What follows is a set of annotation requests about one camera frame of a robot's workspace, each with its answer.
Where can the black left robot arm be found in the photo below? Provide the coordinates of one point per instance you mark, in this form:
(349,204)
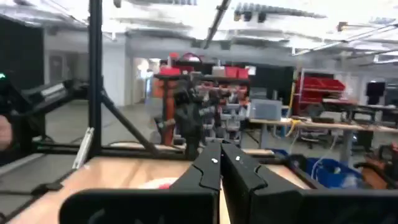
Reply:
(191,147)

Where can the white round plate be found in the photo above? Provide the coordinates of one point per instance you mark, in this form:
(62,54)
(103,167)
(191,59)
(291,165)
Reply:
(152,183)

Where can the wooden work table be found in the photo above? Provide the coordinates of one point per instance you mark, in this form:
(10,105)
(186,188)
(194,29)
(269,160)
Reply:
(326,126)

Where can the grey box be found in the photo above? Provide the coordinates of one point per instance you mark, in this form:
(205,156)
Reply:
(265,109)

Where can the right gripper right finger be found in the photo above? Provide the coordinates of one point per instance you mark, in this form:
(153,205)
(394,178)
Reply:
(242,177)

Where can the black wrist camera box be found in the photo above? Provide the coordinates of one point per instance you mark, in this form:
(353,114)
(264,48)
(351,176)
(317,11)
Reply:
(183,92)

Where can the black aluminium frame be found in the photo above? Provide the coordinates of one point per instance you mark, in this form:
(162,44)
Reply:
(95,77)

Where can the silver aluminium bar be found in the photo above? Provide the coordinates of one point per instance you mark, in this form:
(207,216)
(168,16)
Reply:
(83,147)

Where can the blue plastic bin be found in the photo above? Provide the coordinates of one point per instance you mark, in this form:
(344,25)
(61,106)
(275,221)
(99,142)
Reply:
(329,175)

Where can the rack with red bins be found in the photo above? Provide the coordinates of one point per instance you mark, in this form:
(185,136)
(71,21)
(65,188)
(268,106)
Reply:
(317,88)

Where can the red storage bin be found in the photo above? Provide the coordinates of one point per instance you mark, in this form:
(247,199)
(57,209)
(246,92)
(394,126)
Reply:
(170,71)
(231,72)
(243,73)

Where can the person's hand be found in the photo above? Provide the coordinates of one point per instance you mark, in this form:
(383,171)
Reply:
(4,132)

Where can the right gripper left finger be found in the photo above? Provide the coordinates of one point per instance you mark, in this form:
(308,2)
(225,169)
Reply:
(199,177)

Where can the black table clamp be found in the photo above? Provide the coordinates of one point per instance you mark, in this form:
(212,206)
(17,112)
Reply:
(46,187)

